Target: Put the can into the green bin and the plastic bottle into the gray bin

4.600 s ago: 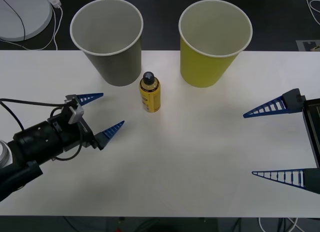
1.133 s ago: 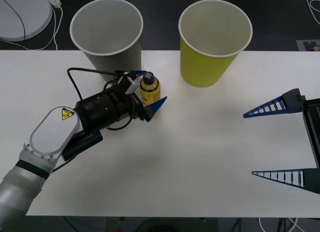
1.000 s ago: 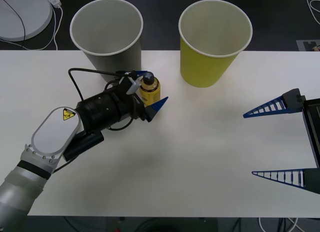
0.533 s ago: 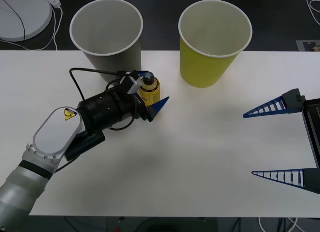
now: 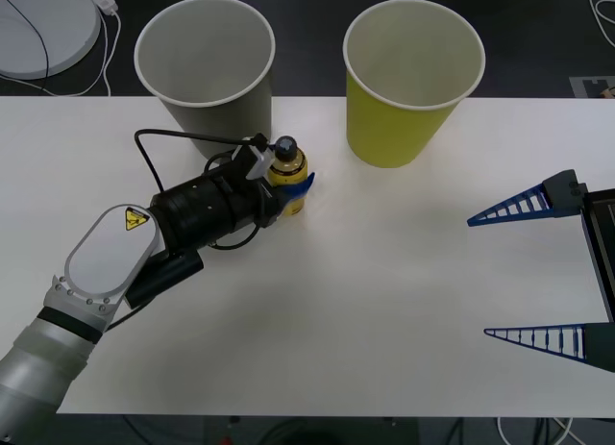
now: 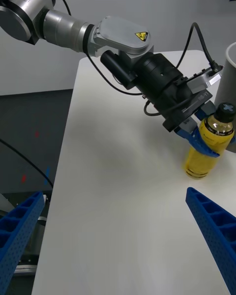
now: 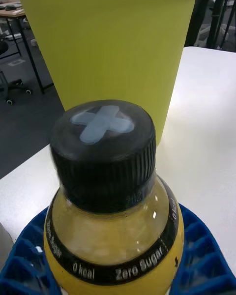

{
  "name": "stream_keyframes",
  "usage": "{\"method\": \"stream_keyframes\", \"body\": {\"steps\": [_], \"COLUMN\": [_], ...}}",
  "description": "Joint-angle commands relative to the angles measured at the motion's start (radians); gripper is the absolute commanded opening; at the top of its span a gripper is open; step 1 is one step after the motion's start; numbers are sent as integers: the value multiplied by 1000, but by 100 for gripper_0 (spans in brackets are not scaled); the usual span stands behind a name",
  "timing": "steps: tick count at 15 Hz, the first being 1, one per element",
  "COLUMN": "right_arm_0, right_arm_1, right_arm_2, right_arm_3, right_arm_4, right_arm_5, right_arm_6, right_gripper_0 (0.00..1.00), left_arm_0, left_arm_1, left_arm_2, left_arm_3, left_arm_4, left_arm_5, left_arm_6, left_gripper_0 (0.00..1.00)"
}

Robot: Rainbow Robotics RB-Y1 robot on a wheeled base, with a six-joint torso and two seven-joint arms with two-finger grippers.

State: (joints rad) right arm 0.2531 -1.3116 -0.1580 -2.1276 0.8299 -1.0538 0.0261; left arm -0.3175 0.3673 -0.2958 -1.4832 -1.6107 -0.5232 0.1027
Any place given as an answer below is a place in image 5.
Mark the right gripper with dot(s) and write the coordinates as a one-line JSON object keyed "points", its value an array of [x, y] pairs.
{"points": [[603, 233]]}

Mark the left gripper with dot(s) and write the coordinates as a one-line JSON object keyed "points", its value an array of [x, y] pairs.
{"points": [[250, 200]]}

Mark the yellow bottle with black cap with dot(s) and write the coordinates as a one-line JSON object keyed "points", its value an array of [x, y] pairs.
{"points": [[288, 168]]}

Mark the grey plastic bin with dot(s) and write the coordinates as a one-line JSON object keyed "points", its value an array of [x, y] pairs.
{"points": [[230, 123]]}

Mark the yellow-green plastic bin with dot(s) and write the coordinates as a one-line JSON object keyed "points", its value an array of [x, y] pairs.
{"points": [[389, 137]]}

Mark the grey floor plate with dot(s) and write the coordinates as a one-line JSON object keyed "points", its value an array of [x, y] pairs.
{"points": [[579, 87]]}

